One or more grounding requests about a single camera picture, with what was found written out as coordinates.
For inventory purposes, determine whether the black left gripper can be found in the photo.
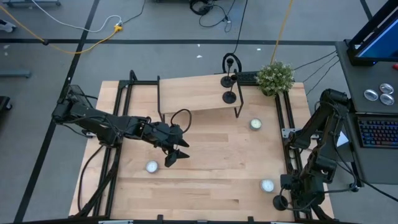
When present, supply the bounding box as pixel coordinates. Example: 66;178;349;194
143;121;190;168

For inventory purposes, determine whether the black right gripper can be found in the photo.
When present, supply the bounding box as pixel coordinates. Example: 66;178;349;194
280;174;317;212

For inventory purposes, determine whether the black candlestick holder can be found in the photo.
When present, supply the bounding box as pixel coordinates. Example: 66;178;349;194
222;73;239;105
272;194;290;212
220;57;236;89

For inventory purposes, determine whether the white paper sheet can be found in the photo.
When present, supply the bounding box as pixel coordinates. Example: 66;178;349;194
337;132;349;147

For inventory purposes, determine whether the backlit black keyboard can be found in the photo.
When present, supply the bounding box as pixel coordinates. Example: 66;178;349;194
357;116;398;149

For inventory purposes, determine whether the black mesh box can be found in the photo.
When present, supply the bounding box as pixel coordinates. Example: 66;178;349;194
65;84;91;103

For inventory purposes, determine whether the artificial potted green plant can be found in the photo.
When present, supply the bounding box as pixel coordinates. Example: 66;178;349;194
255;60;295;97

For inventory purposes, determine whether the grey side desk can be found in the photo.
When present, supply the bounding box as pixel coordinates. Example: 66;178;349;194
335;40;398;185

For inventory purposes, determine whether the computer monitor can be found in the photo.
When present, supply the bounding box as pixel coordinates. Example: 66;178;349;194
346;0;398;67

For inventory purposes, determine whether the grey floor bar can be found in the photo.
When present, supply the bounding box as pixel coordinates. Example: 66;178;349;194
0;70;32;78

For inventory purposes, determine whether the black floor object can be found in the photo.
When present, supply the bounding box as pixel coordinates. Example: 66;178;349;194
0;95;12;111

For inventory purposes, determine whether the grey cart base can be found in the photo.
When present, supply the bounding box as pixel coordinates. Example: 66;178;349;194
2;0;62;7

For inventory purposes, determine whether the white grey floor object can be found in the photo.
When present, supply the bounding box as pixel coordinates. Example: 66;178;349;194
0;18;17;34

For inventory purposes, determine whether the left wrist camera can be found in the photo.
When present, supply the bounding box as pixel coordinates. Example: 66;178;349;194
170;124;184;139

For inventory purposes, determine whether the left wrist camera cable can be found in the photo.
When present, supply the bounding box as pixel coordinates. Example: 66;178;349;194
169;108;193;135

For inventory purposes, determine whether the wooden riser shelf black frame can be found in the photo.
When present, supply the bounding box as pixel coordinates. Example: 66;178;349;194
157;72;245;127

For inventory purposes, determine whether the thick black floor cable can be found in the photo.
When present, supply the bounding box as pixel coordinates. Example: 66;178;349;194
334;152;398;203

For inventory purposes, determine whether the black aluminium table frame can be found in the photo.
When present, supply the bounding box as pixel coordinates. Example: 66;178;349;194
70;70;335;224

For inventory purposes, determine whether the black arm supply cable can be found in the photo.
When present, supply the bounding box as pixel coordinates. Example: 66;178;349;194
76;146;105;212

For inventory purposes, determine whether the thin black cable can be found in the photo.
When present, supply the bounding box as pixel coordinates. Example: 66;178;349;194
294;51;338;71
303;55;338;83
306;60;340;96

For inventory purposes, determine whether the black hanging cable with loop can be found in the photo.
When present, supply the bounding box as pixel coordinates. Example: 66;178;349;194
221;0;249;75

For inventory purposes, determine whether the yellow floor extension cable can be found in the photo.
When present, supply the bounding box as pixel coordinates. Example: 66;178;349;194
0;4;124;55

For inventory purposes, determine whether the black floor cable bundle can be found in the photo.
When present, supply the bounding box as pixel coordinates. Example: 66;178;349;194
188;0;234;34

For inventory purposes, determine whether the white floor cable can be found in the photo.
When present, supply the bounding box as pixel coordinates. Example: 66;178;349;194
30;0;123;33

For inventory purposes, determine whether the yellow hanging cable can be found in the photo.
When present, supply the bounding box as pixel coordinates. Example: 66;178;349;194
269;0;295;65

